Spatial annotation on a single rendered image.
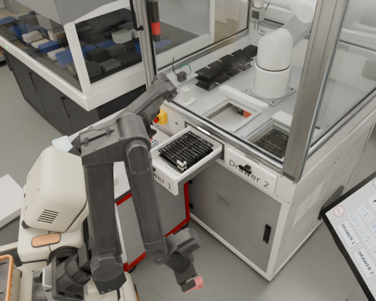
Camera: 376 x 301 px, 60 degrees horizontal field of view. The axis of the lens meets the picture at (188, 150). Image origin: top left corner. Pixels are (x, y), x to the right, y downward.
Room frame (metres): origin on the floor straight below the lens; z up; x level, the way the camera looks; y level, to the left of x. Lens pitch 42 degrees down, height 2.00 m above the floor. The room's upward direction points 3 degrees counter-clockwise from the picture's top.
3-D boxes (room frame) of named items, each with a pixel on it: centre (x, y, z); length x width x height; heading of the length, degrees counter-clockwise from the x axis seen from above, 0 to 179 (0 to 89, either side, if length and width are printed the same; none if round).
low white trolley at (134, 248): (1.44, 0.42, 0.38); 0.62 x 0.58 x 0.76; 42
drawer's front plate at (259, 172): (1.10, -0.29, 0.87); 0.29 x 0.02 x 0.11; 42
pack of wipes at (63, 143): (1.46, 0.72, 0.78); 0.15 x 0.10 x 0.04; 28
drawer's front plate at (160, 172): (1.12, 0.16, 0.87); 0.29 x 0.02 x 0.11; 42
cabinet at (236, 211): (1.62, -0.47, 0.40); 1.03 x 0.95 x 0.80; 42
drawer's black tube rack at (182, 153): (1.26, 0.01, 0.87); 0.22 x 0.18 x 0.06; 132
